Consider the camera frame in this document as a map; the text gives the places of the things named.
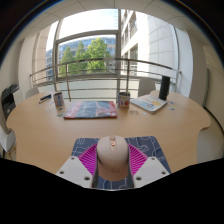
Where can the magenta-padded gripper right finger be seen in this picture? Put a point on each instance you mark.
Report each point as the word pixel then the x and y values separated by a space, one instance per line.
pixel 148 168

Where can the small blue and white box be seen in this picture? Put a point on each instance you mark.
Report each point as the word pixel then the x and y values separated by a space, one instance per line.
pixel 45 98

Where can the white chair with wooden legs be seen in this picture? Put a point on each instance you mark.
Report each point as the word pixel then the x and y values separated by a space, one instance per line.
pixel 6 140

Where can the metal balcony railing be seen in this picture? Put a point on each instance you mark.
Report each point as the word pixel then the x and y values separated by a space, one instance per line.
pixel 100 76

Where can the black printer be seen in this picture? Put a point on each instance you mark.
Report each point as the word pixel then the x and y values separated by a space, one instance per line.
pixel 8 100

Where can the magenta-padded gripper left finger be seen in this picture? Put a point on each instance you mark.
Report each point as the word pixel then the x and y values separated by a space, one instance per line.
pixel 75 168

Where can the dark blue patterned mouse pad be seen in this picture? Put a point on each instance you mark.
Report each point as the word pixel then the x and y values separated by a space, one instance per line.
pixel 150 145

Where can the black cylindrical speaker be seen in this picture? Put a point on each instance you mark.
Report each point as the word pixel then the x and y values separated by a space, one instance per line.
pixel 164 87

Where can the white printed drink can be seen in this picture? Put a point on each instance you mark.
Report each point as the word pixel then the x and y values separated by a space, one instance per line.
pixel 59 104

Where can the red and blue magazine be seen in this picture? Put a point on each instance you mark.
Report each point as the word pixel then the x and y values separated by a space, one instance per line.
pixel 90 110

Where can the beige computer mouse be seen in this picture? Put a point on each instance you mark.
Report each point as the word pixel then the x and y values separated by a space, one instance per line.
pixel 112 156

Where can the light blue book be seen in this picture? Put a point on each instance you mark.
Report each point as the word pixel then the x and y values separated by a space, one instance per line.
pixel 148 102

